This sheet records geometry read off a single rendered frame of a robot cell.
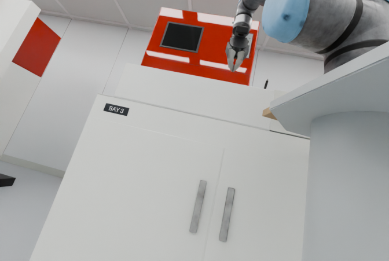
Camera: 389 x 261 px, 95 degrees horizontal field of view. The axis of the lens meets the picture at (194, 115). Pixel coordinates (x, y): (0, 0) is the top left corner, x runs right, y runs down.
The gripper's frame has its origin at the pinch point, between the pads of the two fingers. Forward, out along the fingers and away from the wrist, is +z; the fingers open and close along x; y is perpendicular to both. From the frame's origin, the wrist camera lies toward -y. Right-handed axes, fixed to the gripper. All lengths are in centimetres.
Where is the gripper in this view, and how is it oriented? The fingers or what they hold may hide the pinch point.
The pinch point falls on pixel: (233, 67)
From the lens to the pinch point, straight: 73.0
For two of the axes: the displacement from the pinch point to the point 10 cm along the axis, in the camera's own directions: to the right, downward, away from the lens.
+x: -9.7, -2.1, 1.2
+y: 0.6, 2.7, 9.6
